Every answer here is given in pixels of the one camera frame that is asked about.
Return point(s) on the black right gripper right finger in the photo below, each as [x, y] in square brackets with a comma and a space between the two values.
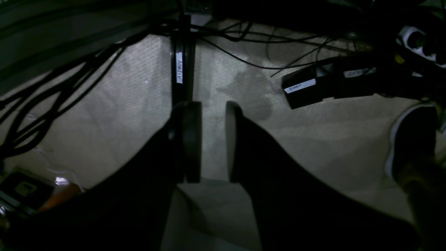
[294, 210]

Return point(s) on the black power adapter brick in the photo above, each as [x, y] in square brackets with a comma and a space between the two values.
[309, 85]

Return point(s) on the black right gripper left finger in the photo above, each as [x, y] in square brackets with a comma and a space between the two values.
[128, 210]

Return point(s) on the black labelled table leg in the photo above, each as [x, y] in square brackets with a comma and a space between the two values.
[182, 62]

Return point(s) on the white power strip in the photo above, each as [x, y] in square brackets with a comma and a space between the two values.
[416, 41]

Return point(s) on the black white sneaker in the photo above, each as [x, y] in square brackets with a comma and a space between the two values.
[411, 137]

